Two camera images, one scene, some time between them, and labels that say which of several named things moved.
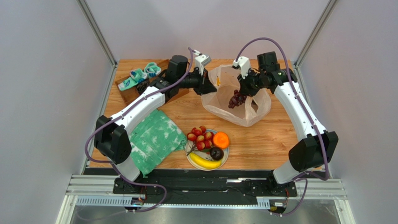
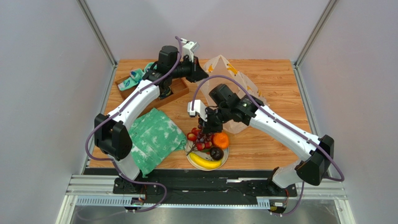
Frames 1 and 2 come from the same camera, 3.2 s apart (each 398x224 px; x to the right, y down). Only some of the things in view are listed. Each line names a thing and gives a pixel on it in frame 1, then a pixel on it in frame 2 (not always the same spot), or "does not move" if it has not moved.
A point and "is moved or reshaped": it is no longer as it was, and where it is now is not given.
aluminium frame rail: [99, 36] does not move
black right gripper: [247, 84] -> [210, 123]
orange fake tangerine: [221, 139] does not move
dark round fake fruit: [216, 153] does not move
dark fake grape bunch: [237, 100] is moved or reshaped
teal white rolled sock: [152, 69] does not move
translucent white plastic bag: [252, 110] is moved or reshaped
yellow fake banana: [204, 164] does not move
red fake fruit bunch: [202, 140] does not move
